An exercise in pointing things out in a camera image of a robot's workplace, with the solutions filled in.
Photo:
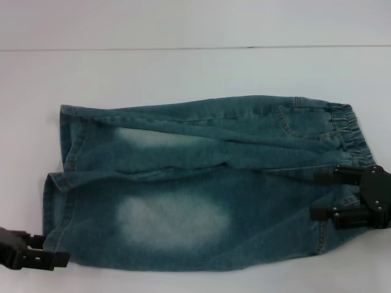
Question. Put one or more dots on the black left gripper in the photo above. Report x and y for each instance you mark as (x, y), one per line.
(10, 247)

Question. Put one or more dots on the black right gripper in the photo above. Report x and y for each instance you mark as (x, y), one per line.
(375, 198)

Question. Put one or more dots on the blue denim shorts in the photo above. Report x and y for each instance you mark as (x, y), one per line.
(195, 171)

